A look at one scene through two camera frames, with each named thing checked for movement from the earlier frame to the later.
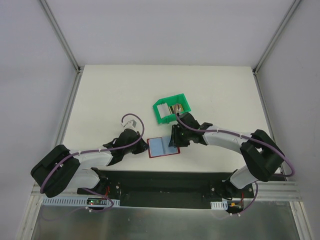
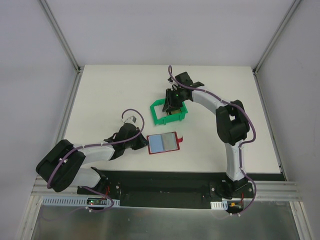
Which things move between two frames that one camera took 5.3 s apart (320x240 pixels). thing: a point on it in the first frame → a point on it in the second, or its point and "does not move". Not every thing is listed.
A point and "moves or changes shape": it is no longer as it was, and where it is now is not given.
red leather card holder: [159, 146] moves or changes shape
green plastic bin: [178, 99] moves or changes shape
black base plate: [166, 189] does not move
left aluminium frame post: [79, 69] does not move
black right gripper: [177, 139] → [171, 97]
